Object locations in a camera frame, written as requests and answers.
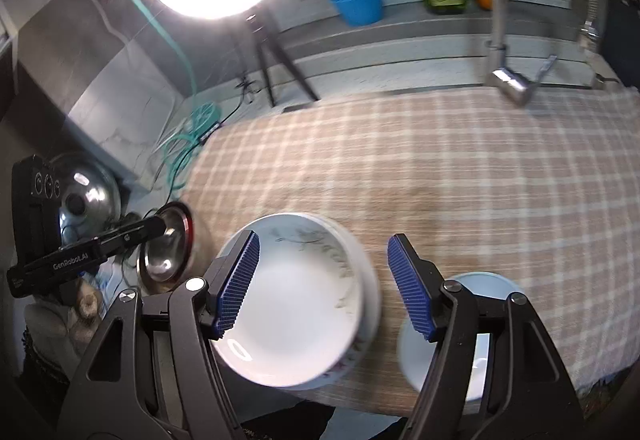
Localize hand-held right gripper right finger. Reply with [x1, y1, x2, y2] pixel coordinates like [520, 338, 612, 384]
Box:
[387, 233, 586, 440]

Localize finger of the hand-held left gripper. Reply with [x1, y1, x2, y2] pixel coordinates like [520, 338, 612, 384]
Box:
[106, 215, 169, 255]

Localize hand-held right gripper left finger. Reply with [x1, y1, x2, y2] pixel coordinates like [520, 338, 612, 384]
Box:
[57, 230, 262, 440]

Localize red steel bowl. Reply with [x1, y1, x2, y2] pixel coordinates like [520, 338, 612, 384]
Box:
[136, 201, 195, 295]

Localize pink rose print plate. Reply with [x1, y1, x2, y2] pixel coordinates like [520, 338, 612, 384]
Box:
[320, 216, 382, 361]

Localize white plate grey leaf print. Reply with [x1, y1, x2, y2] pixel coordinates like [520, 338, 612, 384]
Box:
[212, 212, 368, 389]

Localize light blue bowl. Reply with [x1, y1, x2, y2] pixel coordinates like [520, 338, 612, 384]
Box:
[397, 271, 528, 403]

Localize person's left forearm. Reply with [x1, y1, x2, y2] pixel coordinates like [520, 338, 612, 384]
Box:
[20, 327, 76, 393]

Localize person's left hand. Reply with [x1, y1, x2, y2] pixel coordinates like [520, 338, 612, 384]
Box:
[24, 277, 108, 361]

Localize steel pot lid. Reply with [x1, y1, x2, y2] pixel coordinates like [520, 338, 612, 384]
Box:
[50, 152, 123, 246]

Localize checked beige tablecloth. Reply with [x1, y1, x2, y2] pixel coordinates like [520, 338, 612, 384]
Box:
[177, 87, 640, 416]

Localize person's dark clothing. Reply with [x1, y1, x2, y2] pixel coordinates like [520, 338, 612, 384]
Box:
[240, 400, 336, 440]

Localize blue plastic cup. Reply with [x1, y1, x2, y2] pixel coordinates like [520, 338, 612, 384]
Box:
[330, 0, 383, 27]

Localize teal cable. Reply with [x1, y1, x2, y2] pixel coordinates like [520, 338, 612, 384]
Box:
[107, 0, 223, 201]

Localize black cable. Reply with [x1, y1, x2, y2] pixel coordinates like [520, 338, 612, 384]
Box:
[215, 75, 261, 131]

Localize white cable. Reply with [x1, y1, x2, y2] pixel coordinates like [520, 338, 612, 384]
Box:
[70, 0, 176, 161]

